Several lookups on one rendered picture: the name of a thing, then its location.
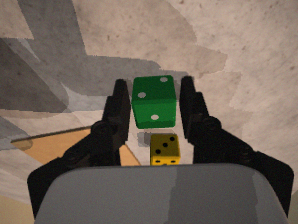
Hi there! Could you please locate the yellow die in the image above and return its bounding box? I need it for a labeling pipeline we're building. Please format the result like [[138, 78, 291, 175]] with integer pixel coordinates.
[[150, 134, 181, 165]]

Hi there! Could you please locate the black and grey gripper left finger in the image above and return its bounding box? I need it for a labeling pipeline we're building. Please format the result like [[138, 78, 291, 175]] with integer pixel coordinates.
[[27, 79, 131, 220]]

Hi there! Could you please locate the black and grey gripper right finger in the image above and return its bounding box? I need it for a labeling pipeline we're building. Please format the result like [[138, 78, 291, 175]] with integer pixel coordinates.
[[179, 76, 294, 219]]

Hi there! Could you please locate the green die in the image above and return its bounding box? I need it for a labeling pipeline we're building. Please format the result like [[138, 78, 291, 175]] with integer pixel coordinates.
[[131, 75, 177, 129]]

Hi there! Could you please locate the orange flat mat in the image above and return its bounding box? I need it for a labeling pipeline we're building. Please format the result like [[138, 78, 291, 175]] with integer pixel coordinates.
[[10, 126, 141, 165]]

